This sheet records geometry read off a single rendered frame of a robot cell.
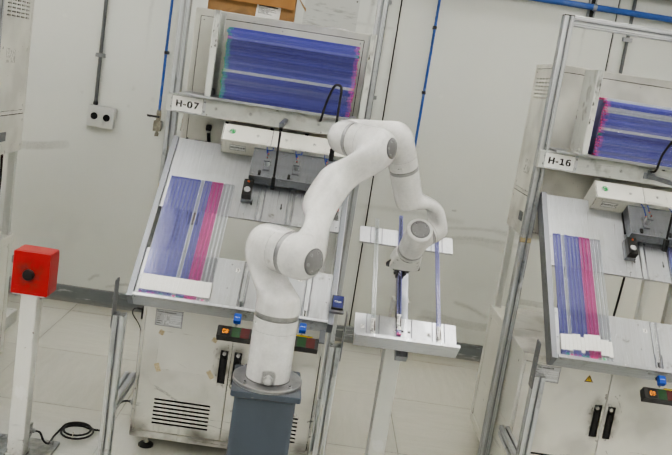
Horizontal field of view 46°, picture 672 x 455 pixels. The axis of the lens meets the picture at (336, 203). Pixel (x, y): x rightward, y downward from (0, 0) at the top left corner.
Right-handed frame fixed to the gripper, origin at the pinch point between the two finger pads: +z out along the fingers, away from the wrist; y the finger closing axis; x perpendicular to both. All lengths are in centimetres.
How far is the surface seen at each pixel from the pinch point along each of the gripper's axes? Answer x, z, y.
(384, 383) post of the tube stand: 31.4, 26.0, -1.4
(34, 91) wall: -145, 132, 191
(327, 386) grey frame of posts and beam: 37.0, 20.4, 19.1
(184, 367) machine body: 26, 54, 71
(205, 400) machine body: 36, 61, 62
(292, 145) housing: -49, 5, 43
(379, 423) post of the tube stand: 43, 36, -2
